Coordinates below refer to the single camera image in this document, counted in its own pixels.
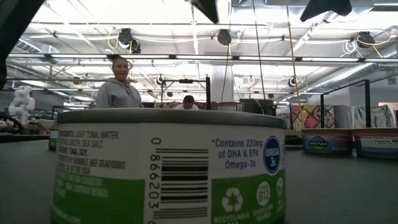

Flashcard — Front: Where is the pale patterned cloth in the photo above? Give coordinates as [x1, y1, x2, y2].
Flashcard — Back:
[370, 104, 396, 129]

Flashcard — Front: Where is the black ceiling cord reel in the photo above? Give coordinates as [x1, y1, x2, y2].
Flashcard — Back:
[117, 27, 142, 55]
[216, 29, 233, 47]
[356, 30, 376, 49]

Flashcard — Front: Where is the colourful patchwork quilt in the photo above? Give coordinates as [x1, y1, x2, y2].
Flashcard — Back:
[289, 104, 336, 131]

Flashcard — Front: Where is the black equipment box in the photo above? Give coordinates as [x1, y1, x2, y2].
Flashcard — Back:
[238, 98, 277, 117]

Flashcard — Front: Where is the white building column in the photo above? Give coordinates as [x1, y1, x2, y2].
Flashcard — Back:
[210, 65, 235, 103]

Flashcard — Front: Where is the black cable loop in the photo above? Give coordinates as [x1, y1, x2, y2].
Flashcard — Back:
[0, 113, 24, 135]

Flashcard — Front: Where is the black metal frame stand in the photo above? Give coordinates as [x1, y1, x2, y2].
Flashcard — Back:
[159, 75, 212, 110]

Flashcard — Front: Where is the black metal shelf frame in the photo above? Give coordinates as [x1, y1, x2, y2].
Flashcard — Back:
[319, 78, 371, 129]

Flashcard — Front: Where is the long ceiling light bar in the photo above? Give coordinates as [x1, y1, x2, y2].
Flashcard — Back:
[6, 53, 398, 63]

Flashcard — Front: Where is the hanging yellow cable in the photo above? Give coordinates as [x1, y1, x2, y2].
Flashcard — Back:
[284, 0, 303, 108]

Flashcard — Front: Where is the hanging black cable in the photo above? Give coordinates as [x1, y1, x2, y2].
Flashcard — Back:
[251, 0, 267, 103]

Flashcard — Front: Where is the grey fabric panel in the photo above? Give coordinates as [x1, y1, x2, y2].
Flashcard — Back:
[334, 105, 355, 129]

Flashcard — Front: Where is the green white tuna can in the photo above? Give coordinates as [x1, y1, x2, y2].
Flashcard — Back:
[50, 108, 287, 224]
[48, 129, 60, 151]

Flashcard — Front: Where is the person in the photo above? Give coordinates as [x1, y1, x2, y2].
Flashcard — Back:
[95, 55, 144, 110]
[173, 95, 200, 111]

